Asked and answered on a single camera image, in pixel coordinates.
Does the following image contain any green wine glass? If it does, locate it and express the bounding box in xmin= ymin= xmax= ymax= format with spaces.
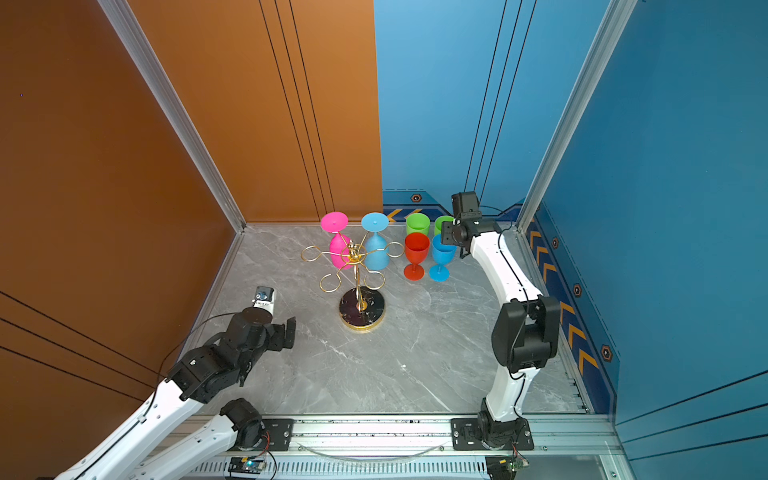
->
xmin=433 ymin=215 xmax=454 ymax=237
xmin=406 ymin=212 xmax=431 ymax=236

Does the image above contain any light blue wine glass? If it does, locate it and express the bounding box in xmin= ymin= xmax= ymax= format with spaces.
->
xmin=429 ymin=236 xmax=457 ymax=282

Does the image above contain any red wine glass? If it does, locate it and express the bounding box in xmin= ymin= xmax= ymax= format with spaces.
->
xmin=403 ymin=232 xmax=430 ymax=281

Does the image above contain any teal blue wine glass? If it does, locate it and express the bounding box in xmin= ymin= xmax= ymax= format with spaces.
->
xmin=361 ymin=212 xmax=389 ymax=271

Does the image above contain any magenta wine glass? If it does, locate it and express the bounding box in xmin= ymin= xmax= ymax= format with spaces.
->
xmin=320 ymin=211 xmax=350 ymax=270

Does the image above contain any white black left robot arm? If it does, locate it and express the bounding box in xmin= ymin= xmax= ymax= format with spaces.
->
xmin=58 ymin=307 xmax=297 ymax=479

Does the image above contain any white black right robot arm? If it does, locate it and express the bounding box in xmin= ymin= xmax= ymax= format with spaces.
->
xmin=440 ymin=219 xmax=561 ymax=450

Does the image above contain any green circuit board left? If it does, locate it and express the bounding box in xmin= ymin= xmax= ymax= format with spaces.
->
xmin=227 ymin=456 xmax=266 ymax=476

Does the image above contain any green circuit board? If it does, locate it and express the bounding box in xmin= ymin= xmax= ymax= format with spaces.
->
xmin=485 ymin=456 xmax=529 ymax=480
xmin=227 ymin=456 xmax=266 ymax=476

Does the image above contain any green circuit board right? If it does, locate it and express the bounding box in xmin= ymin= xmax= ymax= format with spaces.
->
xmin=485 ymin=456 xmax=529 ymax=480

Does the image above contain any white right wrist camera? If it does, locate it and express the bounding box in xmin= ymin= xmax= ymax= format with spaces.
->
xmin=451 ymin=191 xmax=483 ymax=222

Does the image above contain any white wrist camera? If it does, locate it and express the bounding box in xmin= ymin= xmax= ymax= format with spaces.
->
xmin=252 ymin=286 xmax=275 ymax=314
xmin=451 ymin=191 xmax=483 ymax=222

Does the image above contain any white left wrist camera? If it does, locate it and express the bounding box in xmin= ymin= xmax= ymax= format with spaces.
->
xmin=252 ymin=286 xmax=275 ymax=314

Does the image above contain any gold wire wine glass rack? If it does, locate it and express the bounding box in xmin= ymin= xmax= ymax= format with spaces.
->
xmin=300 ymin=240 xmax=405 ymax=333

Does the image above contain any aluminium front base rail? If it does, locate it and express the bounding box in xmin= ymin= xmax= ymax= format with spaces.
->
xmin=154 ymin=414 xmax=634 ymax=479

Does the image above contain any aluminium corner post right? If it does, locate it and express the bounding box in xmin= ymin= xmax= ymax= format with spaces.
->
xmin=516 ymin=0 xmax=637 ymax=234

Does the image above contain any aluminium corner post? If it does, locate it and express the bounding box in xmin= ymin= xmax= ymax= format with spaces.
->
xmin=98 ymin=0 xmax=247 ymax=234
xmin=516 ymin=0 xmax=637 ymax=234

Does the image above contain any aluminium corner post left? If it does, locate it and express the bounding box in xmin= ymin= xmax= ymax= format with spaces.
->
xmin=98 ymin=0 xmax=247 ymax=234

